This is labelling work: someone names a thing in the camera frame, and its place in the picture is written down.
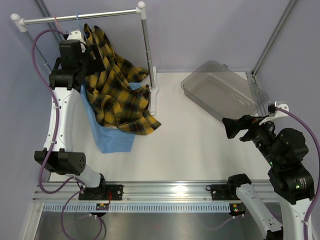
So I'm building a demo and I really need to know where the aluminium frame post left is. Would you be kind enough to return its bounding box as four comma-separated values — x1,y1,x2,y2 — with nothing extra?
33,0,64,45

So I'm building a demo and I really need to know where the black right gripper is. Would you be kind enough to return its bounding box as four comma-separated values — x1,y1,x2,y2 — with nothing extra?
222,113,281,167

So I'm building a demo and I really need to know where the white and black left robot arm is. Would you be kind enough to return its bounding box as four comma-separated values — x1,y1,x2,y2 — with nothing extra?
34,39,108,200

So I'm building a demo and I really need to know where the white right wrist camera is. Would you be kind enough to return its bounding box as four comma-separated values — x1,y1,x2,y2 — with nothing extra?
259,101,290,126

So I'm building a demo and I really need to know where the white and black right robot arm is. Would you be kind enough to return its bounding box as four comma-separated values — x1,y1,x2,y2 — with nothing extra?
222,115,317,240

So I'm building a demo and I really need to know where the pink wire hanger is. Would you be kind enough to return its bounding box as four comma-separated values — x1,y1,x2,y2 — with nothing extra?
54,15,68,34

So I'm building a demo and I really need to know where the clear plastic bin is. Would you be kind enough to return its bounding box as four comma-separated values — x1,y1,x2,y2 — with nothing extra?
180,60,269,121

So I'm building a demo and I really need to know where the aluminium frame post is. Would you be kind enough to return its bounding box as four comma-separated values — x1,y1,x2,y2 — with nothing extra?
251,0,299,78
33,0,64,45

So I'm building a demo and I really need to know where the white and metal clothes rack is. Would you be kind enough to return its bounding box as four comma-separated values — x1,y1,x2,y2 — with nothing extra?
10,1,159,116

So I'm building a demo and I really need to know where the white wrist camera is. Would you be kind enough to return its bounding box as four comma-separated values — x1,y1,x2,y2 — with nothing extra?
259,101,290,126
67,29,86,52

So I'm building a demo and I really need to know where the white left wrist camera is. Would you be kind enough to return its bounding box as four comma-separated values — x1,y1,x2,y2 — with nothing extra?
67,29,86,52

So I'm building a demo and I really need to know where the light blue shirt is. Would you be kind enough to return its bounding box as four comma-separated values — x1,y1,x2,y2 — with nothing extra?
80,85,136,154

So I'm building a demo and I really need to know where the aluminium mounting rail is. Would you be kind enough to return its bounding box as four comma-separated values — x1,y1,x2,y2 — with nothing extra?
32,179,282,204

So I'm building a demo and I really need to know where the light blue wire hanger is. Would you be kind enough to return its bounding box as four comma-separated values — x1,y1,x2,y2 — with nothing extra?
76,12,90,40

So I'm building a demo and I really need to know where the yellow plaid shirt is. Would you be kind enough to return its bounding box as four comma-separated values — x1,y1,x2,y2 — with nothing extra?
82,23,162,136

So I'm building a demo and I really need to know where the perforated white cable duct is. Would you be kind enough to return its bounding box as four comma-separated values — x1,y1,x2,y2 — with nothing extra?
42,202,231,213

